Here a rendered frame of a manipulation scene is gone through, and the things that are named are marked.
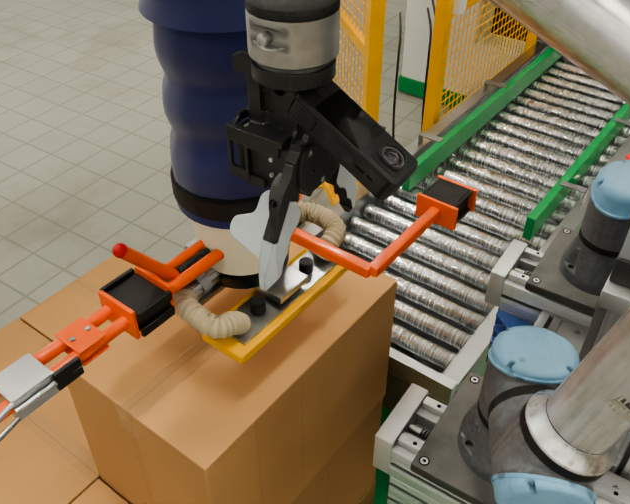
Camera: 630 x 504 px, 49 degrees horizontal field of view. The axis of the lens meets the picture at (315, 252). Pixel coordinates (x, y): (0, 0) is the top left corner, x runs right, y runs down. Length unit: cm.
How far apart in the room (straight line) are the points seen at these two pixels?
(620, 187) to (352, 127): 84
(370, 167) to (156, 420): 83
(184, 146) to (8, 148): 306
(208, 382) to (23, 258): 206
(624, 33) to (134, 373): 103
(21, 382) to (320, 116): 66
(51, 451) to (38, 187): 212
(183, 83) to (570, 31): 57
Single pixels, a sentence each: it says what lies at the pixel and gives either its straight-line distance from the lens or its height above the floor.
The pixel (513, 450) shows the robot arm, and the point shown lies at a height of 125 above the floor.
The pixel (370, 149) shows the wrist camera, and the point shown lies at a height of 166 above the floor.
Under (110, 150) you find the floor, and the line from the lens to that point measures 393.
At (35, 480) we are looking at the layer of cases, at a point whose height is 54.
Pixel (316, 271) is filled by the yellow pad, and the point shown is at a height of 108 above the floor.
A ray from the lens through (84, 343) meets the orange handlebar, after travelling 110.
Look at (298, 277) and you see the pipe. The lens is 129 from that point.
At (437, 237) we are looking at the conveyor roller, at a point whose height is 55.
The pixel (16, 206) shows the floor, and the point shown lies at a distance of 364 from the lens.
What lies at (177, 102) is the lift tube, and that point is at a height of 148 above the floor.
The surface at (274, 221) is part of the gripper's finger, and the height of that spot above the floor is 160.
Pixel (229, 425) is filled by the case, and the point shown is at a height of 94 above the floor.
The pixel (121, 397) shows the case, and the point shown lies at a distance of 134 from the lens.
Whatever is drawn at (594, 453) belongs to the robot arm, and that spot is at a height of 129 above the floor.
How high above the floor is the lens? 196
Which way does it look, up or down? 40 degrees down
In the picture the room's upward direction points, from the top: straight up
